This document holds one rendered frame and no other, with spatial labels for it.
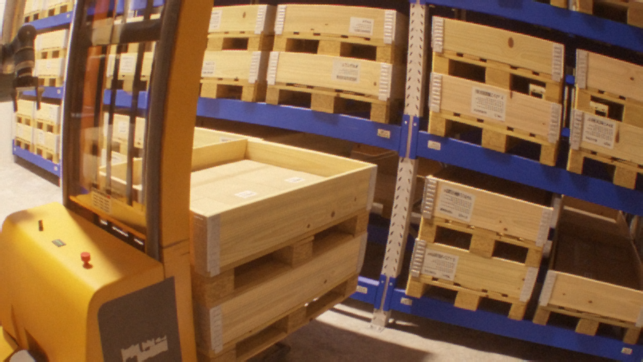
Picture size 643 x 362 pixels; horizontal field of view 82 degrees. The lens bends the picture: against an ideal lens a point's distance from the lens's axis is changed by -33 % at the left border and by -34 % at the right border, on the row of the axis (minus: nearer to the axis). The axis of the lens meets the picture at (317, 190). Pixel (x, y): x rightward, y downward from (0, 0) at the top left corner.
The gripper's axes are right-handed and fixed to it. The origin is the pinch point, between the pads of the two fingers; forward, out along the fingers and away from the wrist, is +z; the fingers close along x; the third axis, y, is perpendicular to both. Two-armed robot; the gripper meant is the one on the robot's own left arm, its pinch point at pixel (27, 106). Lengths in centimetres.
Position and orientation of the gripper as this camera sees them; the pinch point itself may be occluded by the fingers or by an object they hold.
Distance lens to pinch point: 207.9
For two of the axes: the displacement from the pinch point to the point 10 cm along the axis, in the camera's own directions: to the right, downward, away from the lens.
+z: 2.5, 9.7, 0.1
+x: 4.9, -1.3, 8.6
